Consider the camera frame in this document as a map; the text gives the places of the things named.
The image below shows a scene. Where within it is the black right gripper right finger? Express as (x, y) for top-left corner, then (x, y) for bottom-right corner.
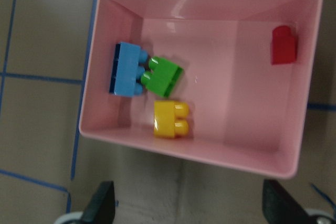
(262, 179), (309, 224)

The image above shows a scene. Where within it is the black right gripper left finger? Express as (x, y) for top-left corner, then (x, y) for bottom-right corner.
(80, 181), (116, 223)

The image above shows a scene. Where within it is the yellow toy block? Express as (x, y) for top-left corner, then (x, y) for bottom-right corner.
(153, 100), (189, 138)

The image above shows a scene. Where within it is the green toy block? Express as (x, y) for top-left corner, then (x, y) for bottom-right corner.
(140, 56), (184, 98)

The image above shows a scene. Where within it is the blue toy block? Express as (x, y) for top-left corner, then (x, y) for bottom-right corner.
(109, 42), (148, 97)

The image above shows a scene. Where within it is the red toy block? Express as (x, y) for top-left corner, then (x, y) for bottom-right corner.
(271, 25), (297, 65)

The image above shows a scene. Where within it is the pink plastic box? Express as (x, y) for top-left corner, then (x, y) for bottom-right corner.
(79, 0), (323, 178)

